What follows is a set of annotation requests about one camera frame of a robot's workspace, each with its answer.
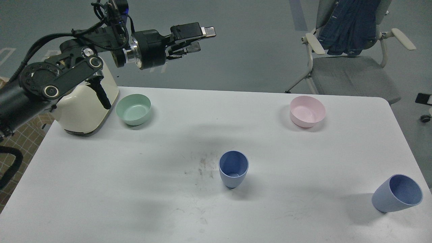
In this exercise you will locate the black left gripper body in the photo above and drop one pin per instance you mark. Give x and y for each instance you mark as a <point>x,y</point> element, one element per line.
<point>151,48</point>

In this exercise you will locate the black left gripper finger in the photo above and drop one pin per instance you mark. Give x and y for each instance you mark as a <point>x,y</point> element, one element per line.
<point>179,50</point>
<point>186,34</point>

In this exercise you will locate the blue cup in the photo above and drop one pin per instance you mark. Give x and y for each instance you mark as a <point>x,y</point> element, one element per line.
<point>397,193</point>
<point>233,167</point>

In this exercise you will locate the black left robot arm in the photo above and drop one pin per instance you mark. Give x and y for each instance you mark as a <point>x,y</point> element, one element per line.
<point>57,63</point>

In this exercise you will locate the green bowl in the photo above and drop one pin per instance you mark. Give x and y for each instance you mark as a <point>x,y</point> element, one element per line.
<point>134,109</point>

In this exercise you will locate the cream toaster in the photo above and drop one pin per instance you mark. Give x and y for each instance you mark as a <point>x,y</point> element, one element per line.
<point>80,112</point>

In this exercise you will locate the pink bowl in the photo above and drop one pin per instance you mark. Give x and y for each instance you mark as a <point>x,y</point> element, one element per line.
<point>306,111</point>

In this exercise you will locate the blue denim jacket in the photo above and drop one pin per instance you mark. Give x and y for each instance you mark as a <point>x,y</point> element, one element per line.
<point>350,27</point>

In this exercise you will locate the grey office chair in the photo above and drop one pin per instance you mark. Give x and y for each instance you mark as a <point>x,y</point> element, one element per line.
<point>361,75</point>

